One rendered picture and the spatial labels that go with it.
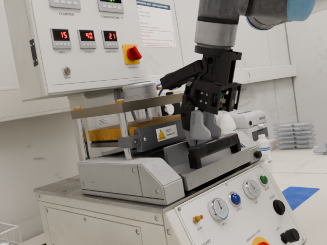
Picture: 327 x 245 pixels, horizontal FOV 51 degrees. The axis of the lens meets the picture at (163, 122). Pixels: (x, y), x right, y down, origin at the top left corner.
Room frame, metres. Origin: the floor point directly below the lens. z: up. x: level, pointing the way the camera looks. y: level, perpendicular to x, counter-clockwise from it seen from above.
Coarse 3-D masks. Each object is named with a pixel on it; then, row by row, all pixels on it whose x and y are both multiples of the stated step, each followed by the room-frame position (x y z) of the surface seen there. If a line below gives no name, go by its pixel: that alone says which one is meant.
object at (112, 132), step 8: (136, 112) 0.79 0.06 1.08; (144, 112) 0.79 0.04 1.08; (144, 120) 0.78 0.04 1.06; (152, 120) 0.79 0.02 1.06; (160, 120) 0.74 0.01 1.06; (168, 120) 0.74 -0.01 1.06; (104, 128) 0.77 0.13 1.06; (112, 128) 0.72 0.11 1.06; (136, 128) 0.67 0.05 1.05; (96, 136) 0.77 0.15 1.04; (104, 136) 0.75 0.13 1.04; (112, 136) 0.73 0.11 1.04; (120, 136) 0.71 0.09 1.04; (96, 144) 0.77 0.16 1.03; (104, 144) 0.75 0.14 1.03; (112, 144) 0.73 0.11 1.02
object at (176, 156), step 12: (180, 144) 0.69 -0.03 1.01; (168, 156) 0.66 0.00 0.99; (180, 156) 0.68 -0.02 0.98; (216, 156) 0.70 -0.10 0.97; (228, 156) 0.68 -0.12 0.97; (240, 156) 0.71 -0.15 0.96; (180, 168) 0.64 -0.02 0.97; (204, 168) 0.62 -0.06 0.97; (216, 168) 0.65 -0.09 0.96; (228, 168) 0.68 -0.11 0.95; (192, 180) 0.59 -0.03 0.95; (204, 180) 0.62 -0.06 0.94
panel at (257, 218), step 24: (216, 192) 0.63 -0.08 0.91; (240, 192) 0.67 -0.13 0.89; (264, 192) 0.72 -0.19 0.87; (192, 216) 0.57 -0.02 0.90; (240, 216) 0.64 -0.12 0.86; (264, 216) 0.68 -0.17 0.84; (288, 216) 0.73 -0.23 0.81; (192, 240) 0.54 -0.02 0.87; (216, 240) 0.57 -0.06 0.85; (240, 240) 0.60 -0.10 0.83; (264, 240) 0.64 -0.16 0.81
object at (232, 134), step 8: (224, 136) 0.69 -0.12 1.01; (232, 136) 0.70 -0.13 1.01; (200, 144) 0.63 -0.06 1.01; (208, 144) 0.64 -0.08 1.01; (216, 144) 0.66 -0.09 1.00; (224, 144) 0.68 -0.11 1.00; (232, 144) 0.70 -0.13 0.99; (192, 152) 0.62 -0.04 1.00; (200, 152) 0.62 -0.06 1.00; (208, 152) 0.64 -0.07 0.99; (192, 160) 0.62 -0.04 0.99; (200, 160) 0.62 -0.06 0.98; (192, 168) 0.62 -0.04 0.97
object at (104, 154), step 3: (102, 153) 0.78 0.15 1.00; (105, 153) 0.77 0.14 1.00; (108, 153) 0.76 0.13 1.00; (111, 153) 0.75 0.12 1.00; (114, 153) 0.75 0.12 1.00; (117, 153) 0.75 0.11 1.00; (120, 153) 0.75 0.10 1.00; (123, 153) 0.76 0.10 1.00; (102, 156) 0.78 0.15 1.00; (105, 156) 0.77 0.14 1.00; (108, 156) 0.76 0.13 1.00; (111, 156) 0.75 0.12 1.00; (114, 156) 0.75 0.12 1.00; (117, 156) 0.75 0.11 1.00
